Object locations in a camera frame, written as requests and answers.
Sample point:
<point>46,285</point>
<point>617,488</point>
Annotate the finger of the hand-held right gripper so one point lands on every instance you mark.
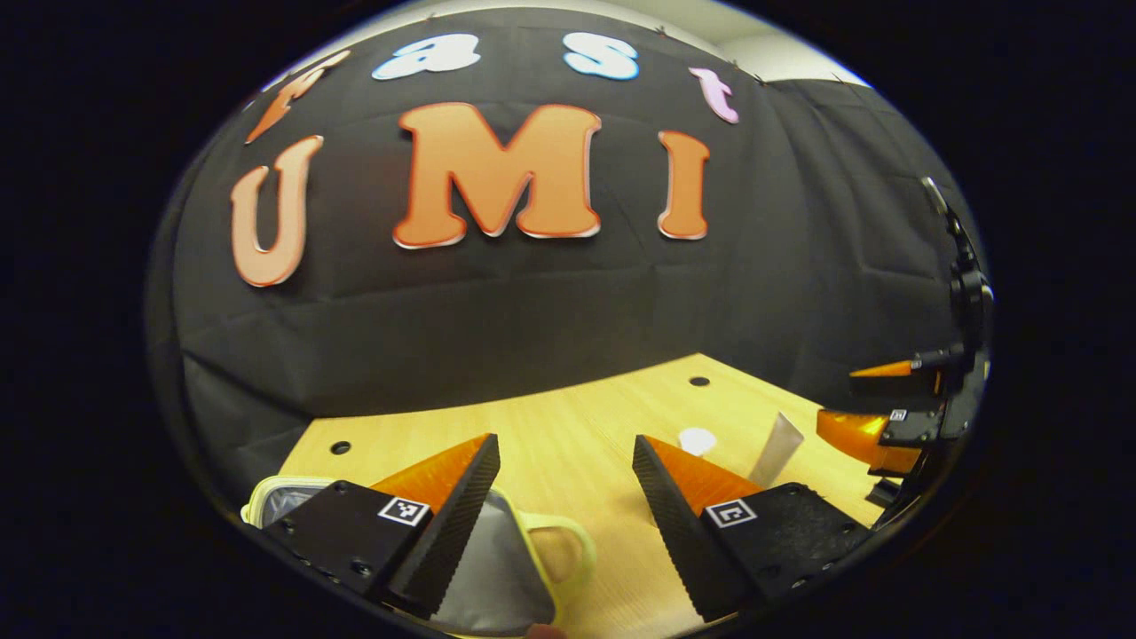
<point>896,382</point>
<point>914,430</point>

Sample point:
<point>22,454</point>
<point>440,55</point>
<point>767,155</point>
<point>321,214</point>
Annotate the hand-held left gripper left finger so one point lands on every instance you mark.
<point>461,532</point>

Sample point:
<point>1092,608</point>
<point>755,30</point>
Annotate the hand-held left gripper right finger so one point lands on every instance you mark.
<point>674,532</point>

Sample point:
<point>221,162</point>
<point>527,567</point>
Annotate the pale yellow small suitcase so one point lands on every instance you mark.
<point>506,577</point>

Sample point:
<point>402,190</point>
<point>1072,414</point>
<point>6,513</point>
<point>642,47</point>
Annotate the white pump bottle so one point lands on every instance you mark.
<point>698,441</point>

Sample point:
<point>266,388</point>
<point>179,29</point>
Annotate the white squeeze tube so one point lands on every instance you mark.
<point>777,448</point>

